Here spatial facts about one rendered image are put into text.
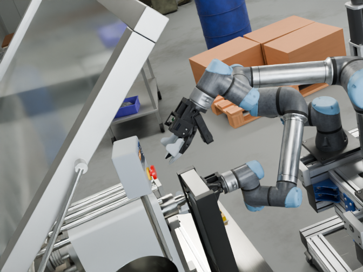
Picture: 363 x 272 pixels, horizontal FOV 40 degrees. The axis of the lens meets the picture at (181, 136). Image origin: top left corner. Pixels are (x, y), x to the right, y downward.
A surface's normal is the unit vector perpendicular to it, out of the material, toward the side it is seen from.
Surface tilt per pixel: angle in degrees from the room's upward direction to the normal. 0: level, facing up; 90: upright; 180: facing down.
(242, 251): 0
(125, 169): 90
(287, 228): 0
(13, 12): 90
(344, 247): 0
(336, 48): 90
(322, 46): 90
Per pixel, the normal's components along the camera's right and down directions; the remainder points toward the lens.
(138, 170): 0.06, 0.46
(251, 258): -0.28, -0.84
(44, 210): 0.31, 0.37
